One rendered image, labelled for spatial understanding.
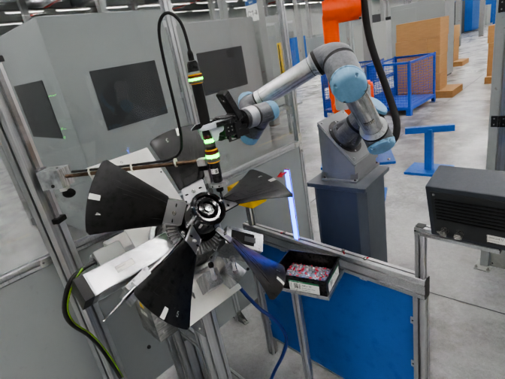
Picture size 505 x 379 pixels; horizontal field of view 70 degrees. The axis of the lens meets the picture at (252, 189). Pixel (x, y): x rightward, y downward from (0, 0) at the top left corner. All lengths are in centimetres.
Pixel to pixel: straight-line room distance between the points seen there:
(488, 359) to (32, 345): 219
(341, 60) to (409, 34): 784
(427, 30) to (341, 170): 737
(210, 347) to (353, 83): 113
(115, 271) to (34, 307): 72
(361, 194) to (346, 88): 63
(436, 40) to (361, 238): 741
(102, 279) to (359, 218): 116
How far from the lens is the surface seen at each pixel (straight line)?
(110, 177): 117
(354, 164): 175
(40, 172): 152
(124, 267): 122
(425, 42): 901
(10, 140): 154
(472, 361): 235
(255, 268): 117
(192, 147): 132
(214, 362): 164
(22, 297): 185
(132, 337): 215
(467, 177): 115
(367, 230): 185
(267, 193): 132
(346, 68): 129
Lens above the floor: 167
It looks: 21 degrees down
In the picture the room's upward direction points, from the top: 10 degrees counter-clockwise
